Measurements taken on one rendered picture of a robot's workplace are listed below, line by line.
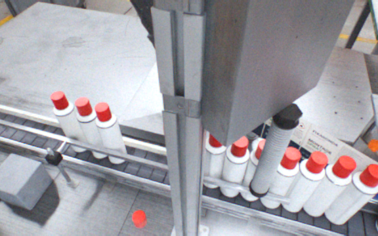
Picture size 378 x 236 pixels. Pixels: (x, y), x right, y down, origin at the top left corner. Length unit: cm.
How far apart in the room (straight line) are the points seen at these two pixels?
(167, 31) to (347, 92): 93
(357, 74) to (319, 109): 28
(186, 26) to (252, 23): 6
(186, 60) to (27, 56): 120
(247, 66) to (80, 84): 97
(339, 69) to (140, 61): 80
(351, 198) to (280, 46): 47
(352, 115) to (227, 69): 82
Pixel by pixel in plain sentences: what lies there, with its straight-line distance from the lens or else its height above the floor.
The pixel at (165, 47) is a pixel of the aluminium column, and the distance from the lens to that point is 25.
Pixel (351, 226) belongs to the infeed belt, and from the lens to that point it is 79.
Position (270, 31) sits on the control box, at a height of 142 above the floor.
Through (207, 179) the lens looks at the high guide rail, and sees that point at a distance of 65.
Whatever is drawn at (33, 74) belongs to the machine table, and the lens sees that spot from 129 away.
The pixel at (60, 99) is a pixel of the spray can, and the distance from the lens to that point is 71.
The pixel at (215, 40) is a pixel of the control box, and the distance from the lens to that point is 23.
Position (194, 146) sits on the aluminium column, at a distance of 34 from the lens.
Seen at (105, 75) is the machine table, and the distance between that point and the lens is 117.
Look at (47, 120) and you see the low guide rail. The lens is 93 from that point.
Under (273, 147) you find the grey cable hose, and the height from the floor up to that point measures 122.
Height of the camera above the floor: 153
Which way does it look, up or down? 48 degrees down
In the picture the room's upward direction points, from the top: straight up
